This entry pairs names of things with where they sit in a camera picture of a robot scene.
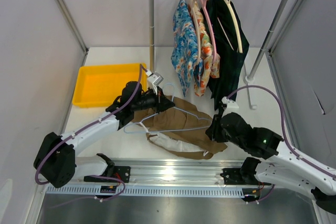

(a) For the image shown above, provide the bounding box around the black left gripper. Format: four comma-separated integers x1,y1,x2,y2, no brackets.
131,86,174,114

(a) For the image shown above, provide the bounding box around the tan brown skirt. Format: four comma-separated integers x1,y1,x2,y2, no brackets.
132,95,227,160

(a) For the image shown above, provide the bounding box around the blue wire hanger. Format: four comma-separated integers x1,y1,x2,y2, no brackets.
123,83,212,134

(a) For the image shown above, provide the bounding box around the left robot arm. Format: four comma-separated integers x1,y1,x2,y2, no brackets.
33,81,175,188

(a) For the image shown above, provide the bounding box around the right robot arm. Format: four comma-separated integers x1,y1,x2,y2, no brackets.
206,113,335,214

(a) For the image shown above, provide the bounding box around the beige plastic hanger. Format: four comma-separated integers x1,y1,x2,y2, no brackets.
181,0,202,65

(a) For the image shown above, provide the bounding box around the cream wooden hanger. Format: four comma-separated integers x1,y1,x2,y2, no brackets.
223,0,243,54

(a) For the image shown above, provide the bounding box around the pink plastic hanger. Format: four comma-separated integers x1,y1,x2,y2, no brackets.
200,0,217,64

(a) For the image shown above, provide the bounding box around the blue floral garment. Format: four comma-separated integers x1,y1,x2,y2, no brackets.
171,0,198,95

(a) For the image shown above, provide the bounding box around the orange floral garment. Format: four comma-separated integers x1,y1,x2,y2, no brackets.
194,4,220,97

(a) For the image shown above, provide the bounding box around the yellow plastic tray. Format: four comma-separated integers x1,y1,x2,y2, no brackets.
72,63,140,108

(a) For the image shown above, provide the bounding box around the dark green plaid garment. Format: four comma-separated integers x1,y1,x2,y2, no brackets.
206,0,249,110

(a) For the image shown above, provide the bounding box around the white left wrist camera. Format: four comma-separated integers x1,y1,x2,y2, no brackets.
146,70,164,94

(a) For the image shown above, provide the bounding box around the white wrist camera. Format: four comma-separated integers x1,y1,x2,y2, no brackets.
146,70,164,94
222,97,239,112

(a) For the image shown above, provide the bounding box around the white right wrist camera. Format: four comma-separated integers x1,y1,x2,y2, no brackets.
222,97,239,112

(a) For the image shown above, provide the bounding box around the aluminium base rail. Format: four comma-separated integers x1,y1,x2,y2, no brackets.
35,157,322,190

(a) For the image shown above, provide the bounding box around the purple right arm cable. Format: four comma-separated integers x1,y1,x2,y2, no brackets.
227,84,336,180

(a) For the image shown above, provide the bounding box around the white slotted cable duct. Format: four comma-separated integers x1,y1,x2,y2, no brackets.
46,185,244,198

